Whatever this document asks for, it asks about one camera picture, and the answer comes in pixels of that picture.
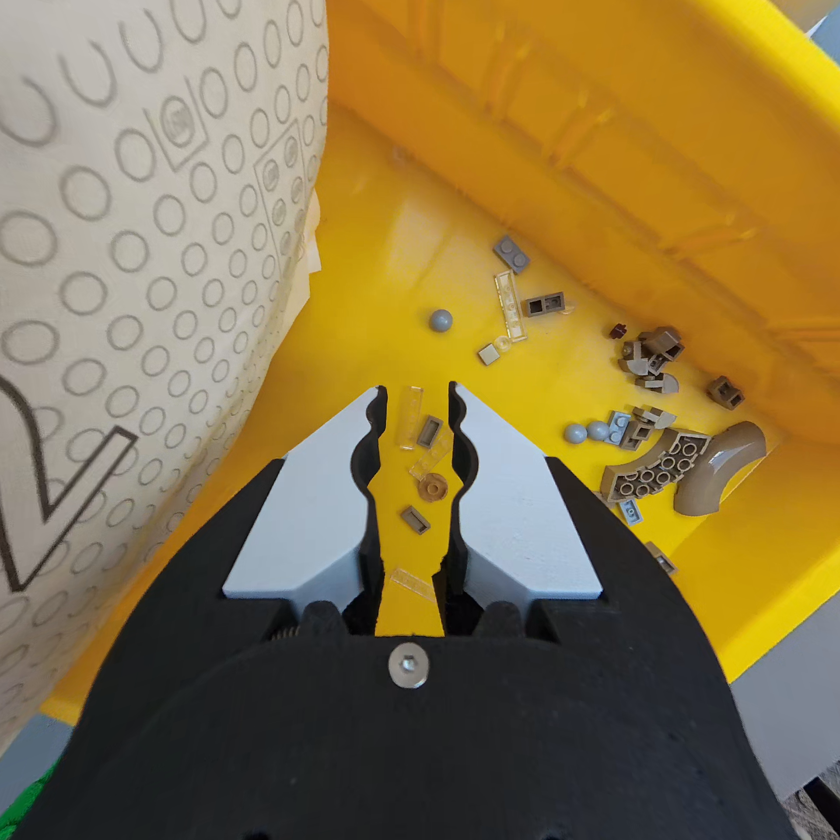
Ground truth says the long transparent lego plate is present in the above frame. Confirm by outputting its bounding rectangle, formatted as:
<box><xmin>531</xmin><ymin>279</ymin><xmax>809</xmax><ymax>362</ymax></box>
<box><xmin>494</xmin><ymin>269</ymin><xmax>529</xmax><ymax>343</ymax></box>

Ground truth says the dark grey lego plate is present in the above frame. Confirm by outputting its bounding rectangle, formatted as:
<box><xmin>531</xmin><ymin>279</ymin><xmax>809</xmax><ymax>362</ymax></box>
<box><xmin>493</xmin><ymin>235</ymin><xmax>531</xmax><ymax>274</ymax></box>

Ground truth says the pile of dark tan pieces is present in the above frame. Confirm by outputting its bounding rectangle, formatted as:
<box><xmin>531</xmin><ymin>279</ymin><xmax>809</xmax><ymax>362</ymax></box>
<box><xmin>617</xmin><ymin>325</ymin><xmax>685</xmax><ymax>395</ymax></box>

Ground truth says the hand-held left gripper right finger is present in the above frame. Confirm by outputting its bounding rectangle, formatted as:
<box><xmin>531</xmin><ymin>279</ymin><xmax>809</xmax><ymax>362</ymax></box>
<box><xmin>432</xmin><ymin>381</ymin><xmax>605</xmax><ymax>636</ymax></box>

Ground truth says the yellow plastic bin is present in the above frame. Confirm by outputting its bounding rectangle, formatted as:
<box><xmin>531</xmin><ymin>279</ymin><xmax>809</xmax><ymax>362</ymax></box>
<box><xmin>39</xmin><ymin>0</ymin><xmax>840</xmax><ymax>726</ymax></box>

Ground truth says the long curved studded lego brick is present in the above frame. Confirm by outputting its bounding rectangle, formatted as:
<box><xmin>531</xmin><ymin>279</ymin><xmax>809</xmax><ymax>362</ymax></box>
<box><xmin>600</xmin><ymin>428</ymin><xmax>711</xmax><ymax>504</ymax></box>

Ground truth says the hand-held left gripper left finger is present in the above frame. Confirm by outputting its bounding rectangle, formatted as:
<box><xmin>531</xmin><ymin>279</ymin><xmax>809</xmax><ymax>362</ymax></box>
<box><xmin>222</xmin><ymin>386</ymin><xmax>388</xmax><ymax>636</ymax></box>

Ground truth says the white circle-printed paper bag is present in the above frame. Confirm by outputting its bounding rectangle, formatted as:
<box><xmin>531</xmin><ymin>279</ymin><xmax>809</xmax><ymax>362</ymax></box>
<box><xmin>0</xmin><ymin>0</ymin><xmax>330</xmax><ymax>756</ymax></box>

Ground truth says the smooth curved dark tan brick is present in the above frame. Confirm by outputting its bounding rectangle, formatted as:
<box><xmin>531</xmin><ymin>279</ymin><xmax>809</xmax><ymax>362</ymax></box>
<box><xmin>674</xmin><ymin>420</ymin><xmax>767</xmax><ymax>517</ymax></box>

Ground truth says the green plastic bin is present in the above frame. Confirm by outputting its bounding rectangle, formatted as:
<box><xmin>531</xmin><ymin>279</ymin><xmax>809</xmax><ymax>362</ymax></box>
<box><xmin>0</xmin><ymin>764</ymin><xmax>60</xmax><ymax>840</ymax></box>

